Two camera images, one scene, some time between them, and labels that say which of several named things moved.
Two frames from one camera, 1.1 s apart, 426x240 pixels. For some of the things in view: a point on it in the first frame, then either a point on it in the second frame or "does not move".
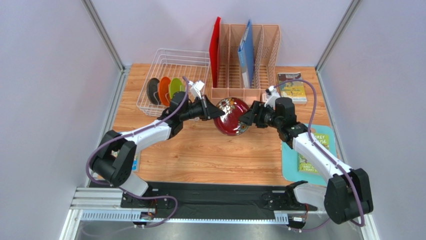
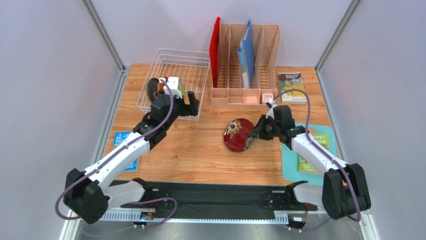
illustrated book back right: (295, 90) does not move
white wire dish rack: (172, 63) does not move
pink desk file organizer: (266, 41) does not move
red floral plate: (229, 123) -> (236, 136)
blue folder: (245, 53) does not move
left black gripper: (209, 111) -> (192, 109)
